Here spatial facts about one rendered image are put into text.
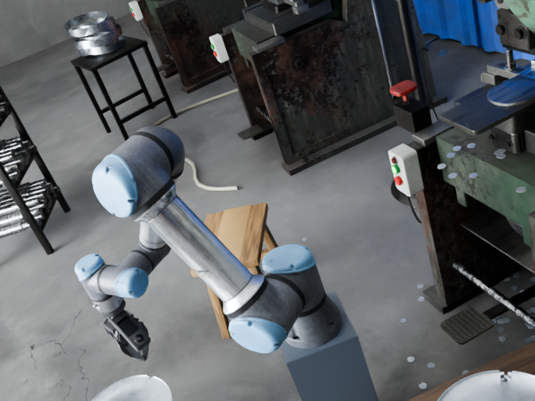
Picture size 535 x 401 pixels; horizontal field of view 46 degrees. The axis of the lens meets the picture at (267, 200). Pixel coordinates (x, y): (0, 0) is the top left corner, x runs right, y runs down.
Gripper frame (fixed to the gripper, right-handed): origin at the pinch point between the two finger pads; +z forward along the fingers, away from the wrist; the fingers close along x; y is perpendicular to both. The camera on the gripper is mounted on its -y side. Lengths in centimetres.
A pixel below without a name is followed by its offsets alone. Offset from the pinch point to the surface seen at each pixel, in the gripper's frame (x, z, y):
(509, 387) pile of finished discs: -37, -3, -89
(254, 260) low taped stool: -48.1, 3.3, 4.2
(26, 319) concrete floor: 3, 37, 117
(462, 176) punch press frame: -82, -20, -55
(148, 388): 2.8, 11.5, 2.3
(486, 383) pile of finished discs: -36, -3, -85
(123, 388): 7.2, 11.5, 10.0
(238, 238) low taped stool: -54, 3, 18
